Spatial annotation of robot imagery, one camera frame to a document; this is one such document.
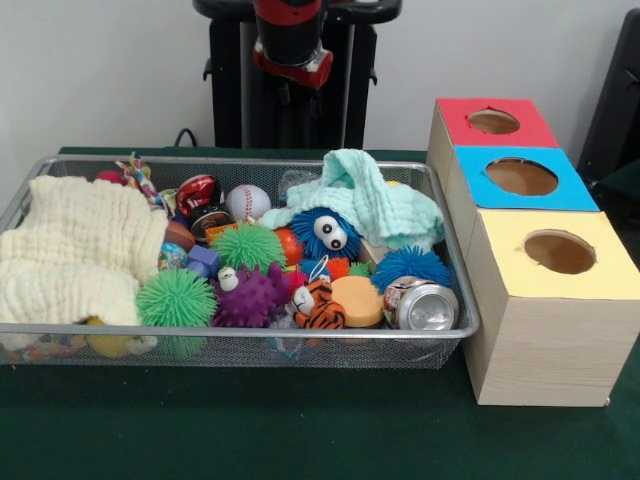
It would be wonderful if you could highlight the light blue waffle cloth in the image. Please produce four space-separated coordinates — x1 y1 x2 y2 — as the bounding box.
259 149 446 251

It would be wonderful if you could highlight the white baseball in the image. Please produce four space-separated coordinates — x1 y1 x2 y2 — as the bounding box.
224 184 272 222

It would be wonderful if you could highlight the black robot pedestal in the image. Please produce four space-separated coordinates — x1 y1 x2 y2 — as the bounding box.
192 0 404 150

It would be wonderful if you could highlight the blue spiky ball with eyes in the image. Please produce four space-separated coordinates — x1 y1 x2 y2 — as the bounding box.
291 207 362 264

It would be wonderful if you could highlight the purple spiky toy with eyes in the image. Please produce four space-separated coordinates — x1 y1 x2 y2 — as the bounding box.
209 263 292 329

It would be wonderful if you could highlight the green spiky toy with eyes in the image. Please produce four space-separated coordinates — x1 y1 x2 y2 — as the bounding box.
209 222 289 274

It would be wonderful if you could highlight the crushed silver drink can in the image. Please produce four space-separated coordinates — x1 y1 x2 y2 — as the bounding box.
382 276 460 332

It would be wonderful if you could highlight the red and silver drink can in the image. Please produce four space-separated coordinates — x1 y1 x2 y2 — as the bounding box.
188 204 236 240

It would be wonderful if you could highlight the tiger plush toy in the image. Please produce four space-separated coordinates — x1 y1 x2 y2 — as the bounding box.
292 279 347 331

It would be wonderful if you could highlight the black stand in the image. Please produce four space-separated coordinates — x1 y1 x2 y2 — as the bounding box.
577 8 640 189

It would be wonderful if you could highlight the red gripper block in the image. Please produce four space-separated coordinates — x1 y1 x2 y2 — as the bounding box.
252 47 335 117

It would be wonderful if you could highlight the dark green table cloth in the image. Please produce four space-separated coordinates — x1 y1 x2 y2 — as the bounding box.
0 144 640 480

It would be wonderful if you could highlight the green spiky rubber ball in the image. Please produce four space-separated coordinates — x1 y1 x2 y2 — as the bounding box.
135 269 219 329

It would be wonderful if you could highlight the cream waffle cloth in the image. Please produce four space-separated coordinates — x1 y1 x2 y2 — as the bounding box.
0 175 169 326

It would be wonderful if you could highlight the blue spiky rubber ball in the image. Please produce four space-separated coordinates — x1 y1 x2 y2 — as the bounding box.
372 244 454 294

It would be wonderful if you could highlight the wooden box with three holes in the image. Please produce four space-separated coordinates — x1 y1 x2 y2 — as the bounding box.
427 97 640 407

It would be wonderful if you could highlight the shallow wire mesh bin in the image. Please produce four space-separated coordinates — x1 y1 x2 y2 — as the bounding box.
0 155 482 371

